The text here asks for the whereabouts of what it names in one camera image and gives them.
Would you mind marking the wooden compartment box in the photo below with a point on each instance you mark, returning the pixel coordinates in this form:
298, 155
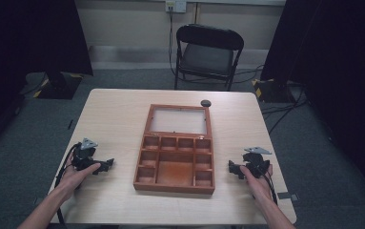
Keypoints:
176, 149

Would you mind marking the black curtain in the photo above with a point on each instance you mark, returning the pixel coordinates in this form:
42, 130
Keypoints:
329, 79
24, 63

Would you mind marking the white wall socket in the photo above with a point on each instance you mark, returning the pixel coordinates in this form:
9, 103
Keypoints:
175, 6

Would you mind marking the small dark round object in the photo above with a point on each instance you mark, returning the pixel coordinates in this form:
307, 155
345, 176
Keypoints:
206, 103

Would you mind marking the black folding chair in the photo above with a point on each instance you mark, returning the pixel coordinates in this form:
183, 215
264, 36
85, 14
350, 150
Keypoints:
208, 57

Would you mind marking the black stand base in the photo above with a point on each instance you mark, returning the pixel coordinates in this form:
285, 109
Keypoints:
59, 85
270, 90

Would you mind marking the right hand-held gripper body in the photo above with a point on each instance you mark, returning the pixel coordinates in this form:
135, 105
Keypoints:
255, 161

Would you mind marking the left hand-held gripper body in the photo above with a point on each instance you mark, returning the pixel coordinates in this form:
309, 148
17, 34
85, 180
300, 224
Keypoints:
83, 155

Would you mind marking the person's right hand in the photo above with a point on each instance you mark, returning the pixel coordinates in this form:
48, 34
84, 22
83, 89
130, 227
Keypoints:
257, 187

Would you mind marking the person's left hand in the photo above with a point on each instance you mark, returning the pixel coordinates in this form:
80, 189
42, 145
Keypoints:
74, 176

